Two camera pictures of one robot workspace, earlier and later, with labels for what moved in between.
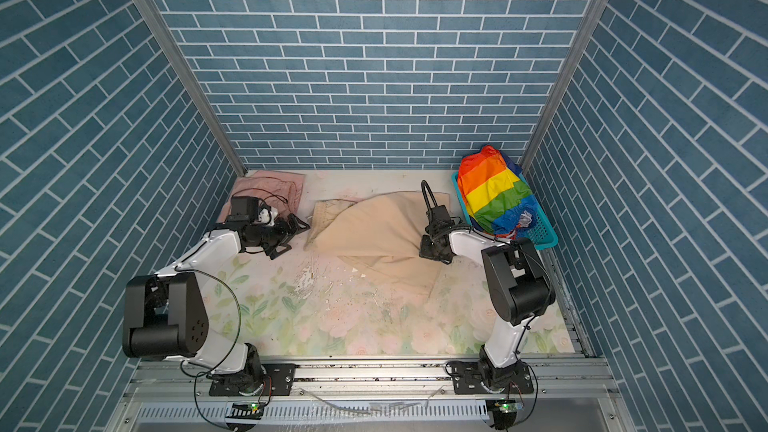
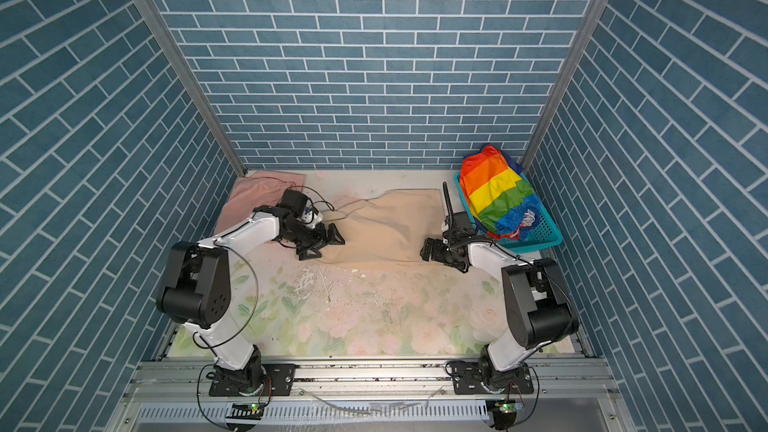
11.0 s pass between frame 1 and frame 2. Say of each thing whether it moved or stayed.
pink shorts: stayed
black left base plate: stayed
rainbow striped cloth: stayed
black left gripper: moved
